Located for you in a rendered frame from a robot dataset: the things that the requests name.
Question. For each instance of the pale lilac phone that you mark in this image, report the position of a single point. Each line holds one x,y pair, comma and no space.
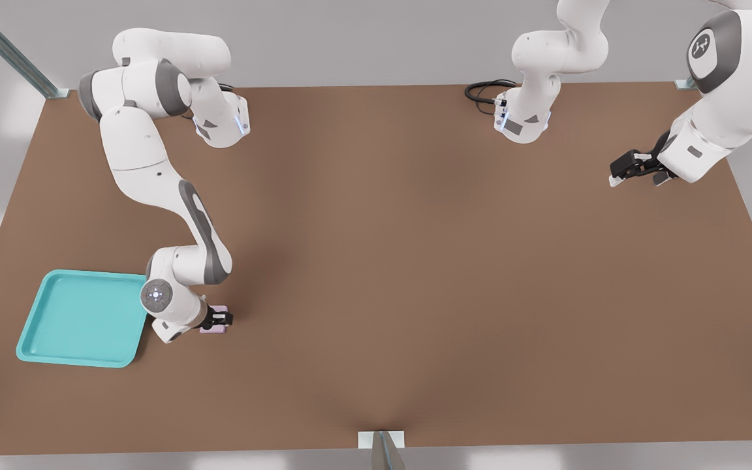
220,330

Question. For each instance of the pale blue-green tray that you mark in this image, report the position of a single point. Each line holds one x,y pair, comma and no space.
82,320

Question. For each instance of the silver frame post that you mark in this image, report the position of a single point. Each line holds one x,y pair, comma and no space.
4,49
382,447
685,83

